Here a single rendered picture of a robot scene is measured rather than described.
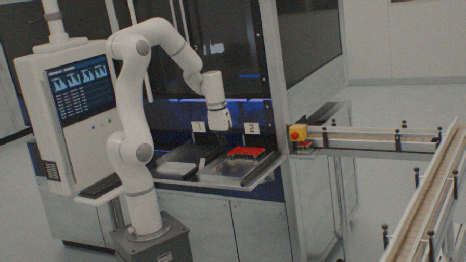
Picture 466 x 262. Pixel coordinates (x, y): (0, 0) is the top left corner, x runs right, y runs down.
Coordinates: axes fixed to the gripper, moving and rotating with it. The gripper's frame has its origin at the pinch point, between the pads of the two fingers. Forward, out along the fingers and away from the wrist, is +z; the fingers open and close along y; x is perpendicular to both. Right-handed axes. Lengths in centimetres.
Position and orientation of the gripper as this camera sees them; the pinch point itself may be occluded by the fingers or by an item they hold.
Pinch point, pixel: (222, 140)
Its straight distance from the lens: 235.6
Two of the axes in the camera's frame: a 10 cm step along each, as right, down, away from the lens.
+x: -4.8, 3.4, -8.1
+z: 1.5, 9.4, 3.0
